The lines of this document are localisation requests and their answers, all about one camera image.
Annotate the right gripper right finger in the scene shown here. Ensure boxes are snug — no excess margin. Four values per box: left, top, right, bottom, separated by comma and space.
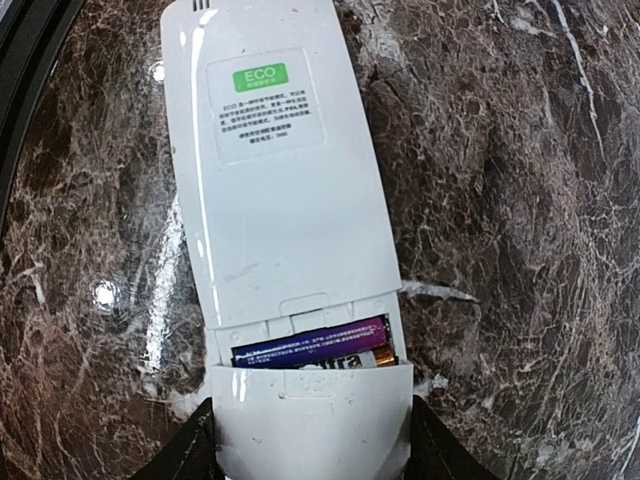
404, 395, 495, 480

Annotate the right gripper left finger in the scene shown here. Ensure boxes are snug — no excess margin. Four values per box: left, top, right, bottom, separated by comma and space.
130, 398, 220, 480

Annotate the white battery cover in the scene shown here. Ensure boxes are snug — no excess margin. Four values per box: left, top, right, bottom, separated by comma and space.
211, 363, 413, 480

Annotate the brown AAA battery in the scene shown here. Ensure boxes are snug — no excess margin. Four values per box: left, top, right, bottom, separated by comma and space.
301, 347, 397, 370

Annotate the blue AAA battery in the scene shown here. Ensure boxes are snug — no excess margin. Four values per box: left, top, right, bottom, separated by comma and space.
231, 315, 391, 369

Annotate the white remote control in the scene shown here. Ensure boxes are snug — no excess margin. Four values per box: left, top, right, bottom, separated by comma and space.
160, 1, 405, 367

